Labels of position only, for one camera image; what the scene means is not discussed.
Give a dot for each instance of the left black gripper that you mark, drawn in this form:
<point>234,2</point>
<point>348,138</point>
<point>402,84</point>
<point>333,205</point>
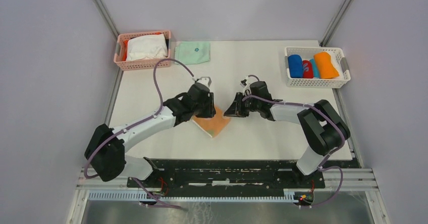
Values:
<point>210,110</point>

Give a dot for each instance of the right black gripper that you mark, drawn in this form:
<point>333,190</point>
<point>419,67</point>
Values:
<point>236,109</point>

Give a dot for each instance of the patterned peach towel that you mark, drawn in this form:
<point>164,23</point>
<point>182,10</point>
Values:
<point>212,126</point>

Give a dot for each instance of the blue microfiber towel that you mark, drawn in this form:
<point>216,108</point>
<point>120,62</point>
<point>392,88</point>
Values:
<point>295,66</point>

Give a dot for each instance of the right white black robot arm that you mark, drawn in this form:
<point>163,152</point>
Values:
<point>324,129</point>

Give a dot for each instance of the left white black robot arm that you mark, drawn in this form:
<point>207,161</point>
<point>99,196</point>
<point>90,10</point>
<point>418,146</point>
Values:
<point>106,151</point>

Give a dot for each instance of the mint green folded towel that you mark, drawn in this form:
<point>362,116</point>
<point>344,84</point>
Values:
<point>193,52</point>

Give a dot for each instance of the white towel in pink basket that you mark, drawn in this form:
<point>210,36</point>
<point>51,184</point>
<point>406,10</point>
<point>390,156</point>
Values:
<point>147,47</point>

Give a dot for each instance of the pink plastic basket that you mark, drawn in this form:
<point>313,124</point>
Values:
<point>121,50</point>

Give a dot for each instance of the red rolled towel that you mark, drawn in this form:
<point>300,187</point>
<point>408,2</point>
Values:
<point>307,69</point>

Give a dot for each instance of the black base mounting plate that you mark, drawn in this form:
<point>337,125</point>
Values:
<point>228,178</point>

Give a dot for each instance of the light blue rolled towel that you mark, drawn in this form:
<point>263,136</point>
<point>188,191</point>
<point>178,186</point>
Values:
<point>314,69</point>

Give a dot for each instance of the white rolled towel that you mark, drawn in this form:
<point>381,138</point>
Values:
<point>336,62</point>

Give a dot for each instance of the white plastic basket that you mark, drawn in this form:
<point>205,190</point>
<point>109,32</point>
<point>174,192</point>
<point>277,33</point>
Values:
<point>307,53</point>

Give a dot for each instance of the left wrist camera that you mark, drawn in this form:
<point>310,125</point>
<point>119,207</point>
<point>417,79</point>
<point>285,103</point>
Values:
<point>206,81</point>

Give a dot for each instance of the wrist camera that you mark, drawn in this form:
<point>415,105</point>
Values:
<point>206,81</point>
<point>245,84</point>

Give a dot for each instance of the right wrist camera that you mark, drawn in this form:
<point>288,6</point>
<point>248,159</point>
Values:
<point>245,84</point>

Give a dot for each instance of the white slotted cable duct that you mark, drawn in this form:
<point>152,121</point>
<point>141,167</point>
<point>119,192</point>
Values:
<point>140,195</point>

